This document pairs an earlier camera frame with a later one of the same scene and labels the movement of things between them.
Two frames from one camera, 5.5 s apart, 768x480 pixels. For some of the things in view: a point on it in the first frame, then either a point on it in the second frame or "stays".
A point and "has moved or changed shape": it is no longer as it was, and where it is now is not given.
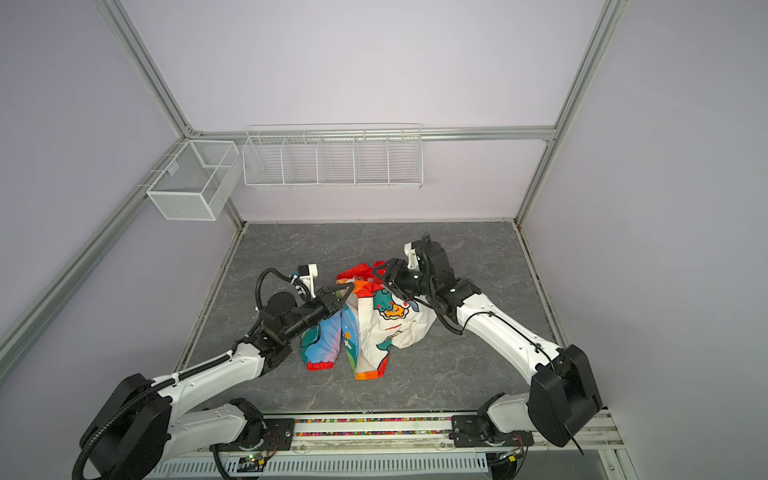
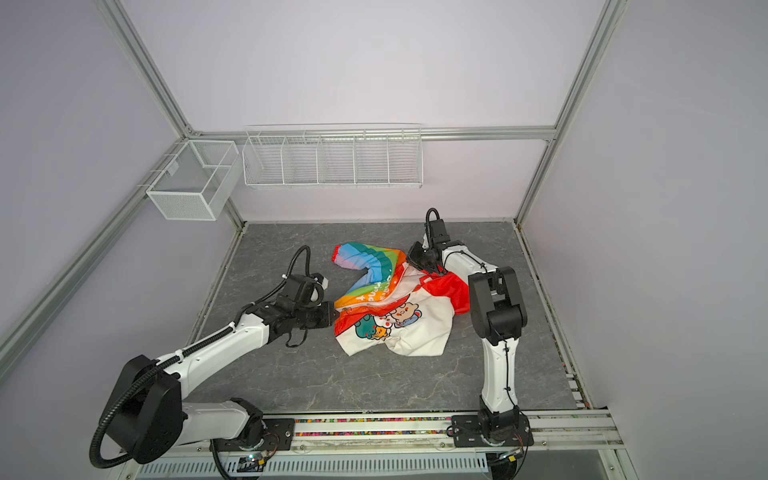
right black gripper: (395, 278) -> (413, 256)
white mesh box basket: (198, 181) stays
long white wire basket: (340, 155) stays
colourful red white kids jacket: (371, 322) has moved or changed shape
